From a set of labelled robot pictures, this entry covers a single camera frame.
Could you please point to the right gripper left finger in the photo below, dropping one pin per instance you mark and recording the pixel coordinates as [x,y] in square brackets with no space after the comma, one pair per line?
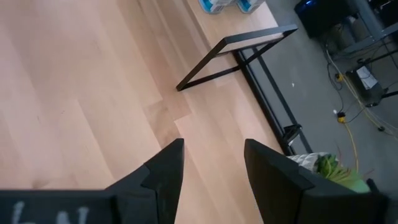
[109,208]

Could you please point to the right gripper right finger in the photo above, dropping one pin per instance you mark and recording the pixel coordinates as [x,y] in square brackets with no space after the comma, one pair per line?
[295,205]

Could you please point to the white bottle blue label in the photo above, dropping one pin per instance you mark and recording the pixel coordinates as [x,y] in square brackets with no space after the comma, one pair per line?
[214,4]
[250,3]

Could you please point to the black floor box white label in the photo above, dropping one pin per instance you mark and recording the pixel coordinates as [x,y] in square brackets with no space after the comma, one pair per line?
[367,84]

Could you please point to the dark blue bin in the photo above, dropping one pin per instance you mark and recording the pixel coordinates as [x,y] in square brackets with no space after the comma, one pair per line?
[320,15]

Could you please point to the wooden shelf black frame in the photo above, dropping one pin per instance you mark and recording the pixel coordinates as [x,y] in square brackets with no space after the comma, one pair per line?
[230,21]

